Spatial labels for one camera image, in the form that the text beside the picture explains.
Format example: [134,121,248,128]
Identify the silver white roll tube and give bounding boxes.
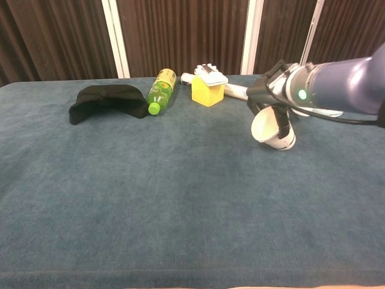
[180,72,251,101]

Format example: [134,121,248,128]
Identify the white handheld brush device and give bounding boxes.
[194,63,229,87]

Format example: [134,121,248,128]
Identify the black cap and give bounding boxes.
[68,84,149,125]

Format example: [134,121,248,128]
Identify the white folding desk lamp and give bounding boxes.
[288,105,344,119]

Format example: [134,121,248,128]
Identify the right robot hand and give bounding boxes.
[246,59,298,140]

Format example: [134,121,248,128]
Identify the yellow box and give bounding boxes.
[191,75,226,107]

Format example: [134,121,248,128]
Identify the white partition post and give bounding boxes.
[101,0,131,79]
[297,0,326,67]
[240,0,265,75]

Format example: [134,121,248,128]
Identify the white paper cup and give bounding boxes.
[250,105,297,151]

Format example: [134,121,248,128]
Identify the green plastic bottle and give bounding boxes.
[147,68,177,116]

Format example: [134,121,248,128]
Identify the teal table cloth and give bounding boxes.
[0,71,385,289]

